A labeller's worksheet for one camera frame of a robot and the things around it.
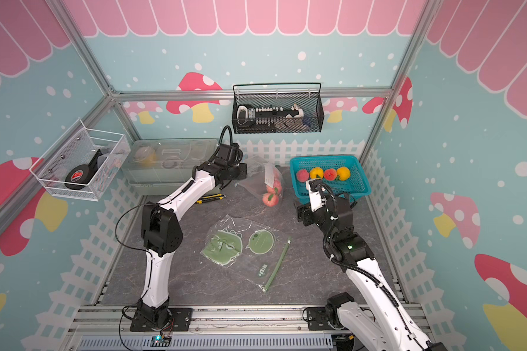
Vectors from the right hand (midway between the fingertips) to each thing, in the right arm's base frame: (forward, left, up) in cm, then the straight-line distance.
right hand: (304, 195), depth 73 cm
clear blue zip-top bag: (+16, +14, -11) cm, 23 cm away
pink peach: (+14, +12, -21) cm, 28 cm away
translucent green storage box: (+29, +65, -13) cm, 72 cm away
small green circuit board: (-37, +49, -30) cm, 69 cm away
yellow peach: (+32, -12, -22) cm, 41 cm away
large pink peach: (+21, +9, -15) cm, 27 cm away
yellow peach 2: (+31, -25, -22) cm, 46 cm away
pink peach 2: (+18, +9, -17) cm, 26 cm away
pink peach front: (+30, -5, -22) cm, 38 cm away
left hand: (+22, +23, -11) cm, 34 cm away
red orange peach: (+31, -19, -22) cm, 42 cm away
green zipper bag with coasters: (-7, +18, -28) cm, 34 cm away
